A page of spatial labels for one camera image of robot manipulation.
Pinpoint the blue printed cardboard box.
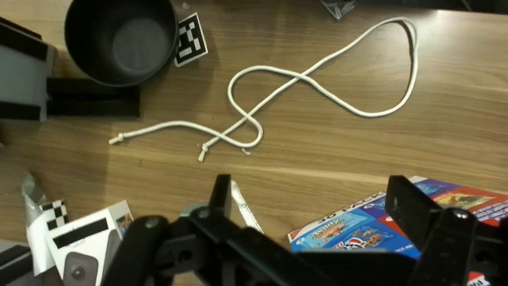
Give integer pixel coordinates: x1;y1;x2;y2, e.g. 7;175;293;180
286;175;508;286

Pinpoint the thin white rope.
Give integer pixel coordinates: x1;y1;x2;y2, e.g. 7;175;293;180
109;14;420;164

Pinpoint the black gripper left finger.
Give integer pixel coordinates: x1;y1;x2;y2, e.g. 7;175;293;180
102;173;331;286

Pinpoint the plain grey battery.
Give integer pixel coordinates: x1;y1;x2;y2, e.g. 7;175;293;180
0;14;58;122

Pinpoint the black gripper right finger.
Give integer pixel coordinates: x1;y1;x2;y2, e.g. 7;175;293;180
385;173;508;286

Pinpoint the black white fiducial tag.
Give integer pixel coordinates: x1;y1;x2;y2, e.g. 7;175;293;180
174;11;210;68

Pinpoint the black flat block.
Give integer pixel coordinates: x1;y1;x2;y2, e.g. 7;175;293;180
47;76;143;119

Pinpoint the grey paper tag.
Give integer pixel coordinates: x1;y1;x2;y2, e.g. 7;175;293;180
320;0;356;21

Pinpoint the white product box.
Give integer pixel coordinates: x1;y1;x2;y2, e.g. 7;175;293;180
45;199;136;286

